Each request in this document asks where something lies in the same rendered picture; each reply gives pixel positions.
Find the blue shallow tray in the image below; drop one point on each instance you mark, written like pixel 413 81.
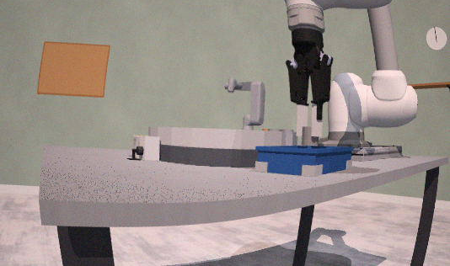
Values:
pixel 303 160

